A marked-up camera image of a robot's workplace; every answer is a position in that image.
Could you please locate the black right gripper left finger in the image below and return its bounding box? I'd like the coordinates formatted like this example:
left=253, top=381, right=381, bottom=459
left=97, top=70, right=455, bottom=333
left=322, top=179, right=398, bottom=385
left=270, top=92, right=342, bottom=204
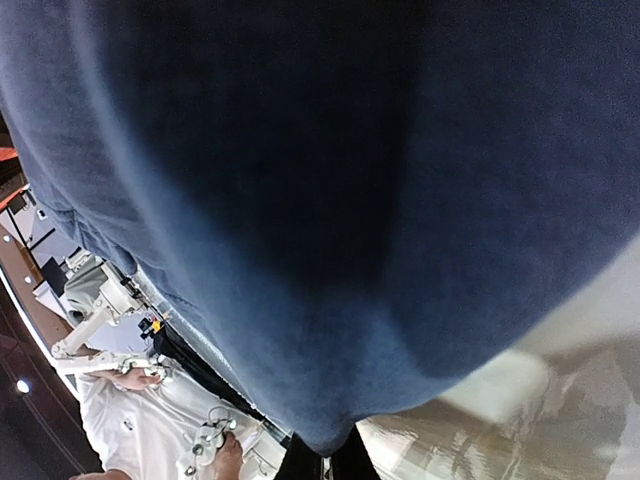
left=285, top=434, right=323, bottom=480

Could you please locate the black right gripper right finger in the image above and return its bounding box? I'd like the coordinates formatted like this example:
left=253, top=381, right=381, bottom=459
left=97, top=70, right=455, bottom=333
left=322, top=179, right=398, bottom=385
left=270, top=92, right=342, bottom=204
left=331, top=427, right=375, bottom=480

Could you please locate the dark blue garment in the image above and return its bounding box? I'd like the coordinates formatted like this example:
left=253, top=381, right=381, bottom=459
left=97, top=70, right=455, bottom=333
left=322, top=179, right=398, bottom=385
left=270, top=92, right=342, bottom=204
left=1, top=1, right=639, bottom=455

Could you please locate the person in white shirt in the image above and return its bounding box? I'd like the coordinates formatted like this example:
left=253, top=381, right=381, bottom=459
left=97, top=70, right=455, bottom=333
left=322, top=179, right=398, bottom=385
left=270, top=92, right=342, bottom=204
left=76, top=368, right=259, bottom=479

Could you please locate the orange bag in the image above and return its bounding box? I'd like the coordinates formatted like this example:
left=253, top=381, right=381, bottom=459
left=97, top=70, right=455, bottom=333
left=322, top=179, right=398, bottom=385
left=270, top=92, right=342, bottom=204
left=0, top=147, right=29, bottom=210

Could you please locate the aluminium front rail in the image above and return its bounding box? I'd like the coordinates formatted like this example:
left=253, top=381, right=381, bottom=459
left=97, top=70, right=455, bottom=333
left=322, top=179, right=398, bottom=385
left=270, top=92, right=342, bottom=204
left=131, top=268, right=291, bottom=448

